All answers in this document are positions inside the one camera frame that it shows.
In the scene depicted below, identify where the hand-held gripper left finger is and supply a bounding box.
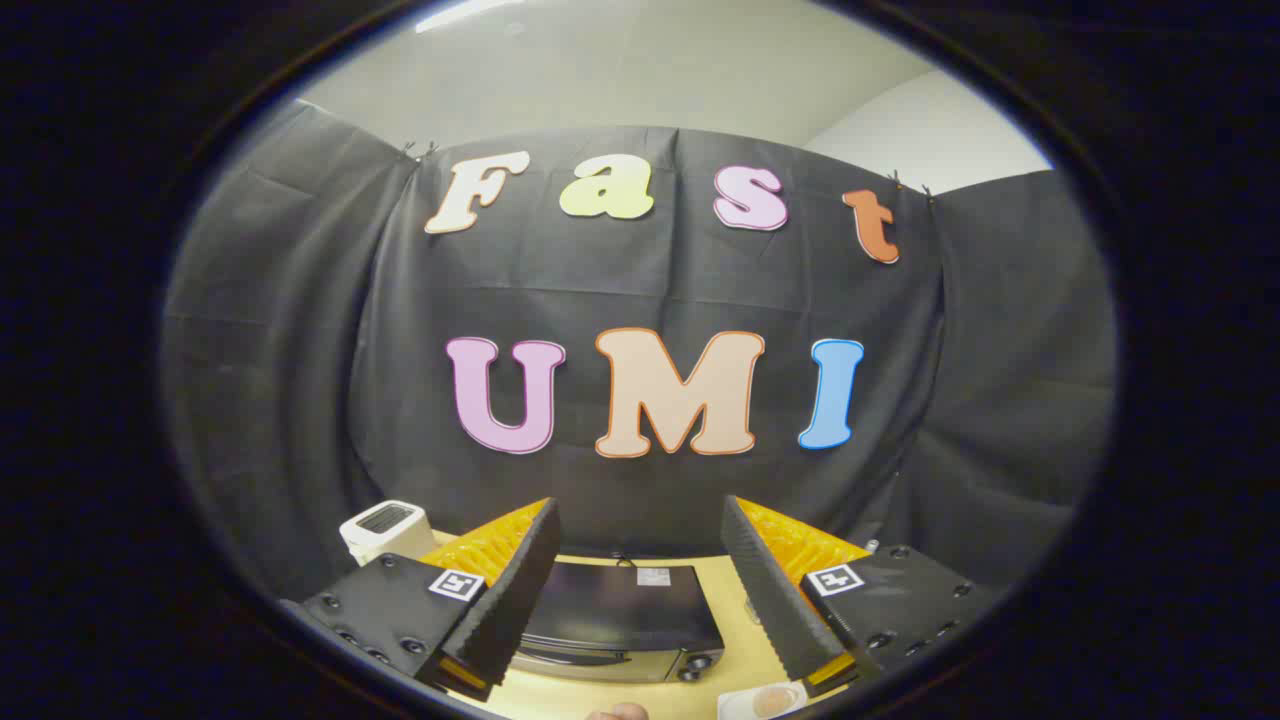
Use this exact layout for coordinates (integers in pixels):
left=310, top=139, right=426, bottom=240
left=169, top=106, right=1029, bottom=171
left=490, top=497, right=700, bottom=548
left=298, top=497, right=563, bottom=701

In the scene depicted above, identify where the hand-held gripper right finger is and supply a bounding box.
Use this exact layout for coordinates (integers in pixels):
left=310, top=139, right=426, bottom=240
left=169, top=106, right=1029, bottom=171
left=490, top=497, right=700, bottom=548
left=720, top=494, right=1003, bottom=699

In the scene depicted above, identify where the black toaster oven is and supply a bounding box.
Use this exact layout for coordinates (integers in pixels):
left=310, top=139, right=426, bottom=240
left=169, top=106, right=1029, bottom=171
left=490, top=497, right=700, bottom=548
left=510, top=560, right=726, bottom=684

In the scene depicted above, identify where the white bread toaster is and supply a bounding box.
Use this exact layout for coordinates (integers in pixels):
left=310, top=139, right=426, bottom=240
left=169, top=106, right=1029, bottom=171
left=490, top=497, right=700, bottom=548
left=338, top=500, right=438, bottom=567

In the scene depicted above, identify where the white plate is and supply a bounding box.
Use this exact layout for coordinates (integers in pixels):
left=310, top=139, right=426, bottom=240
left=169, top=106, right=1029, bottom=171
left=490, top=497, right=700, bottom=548
left=717, top=682, right=809, bottom=720

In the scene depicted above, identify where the black backdrop cloth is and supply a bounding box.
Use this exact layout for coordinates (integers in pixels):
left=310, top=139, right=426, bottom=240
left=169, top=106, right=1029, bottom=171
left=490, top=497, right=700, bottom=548
left=160, top=100, right=1119, bottom=601

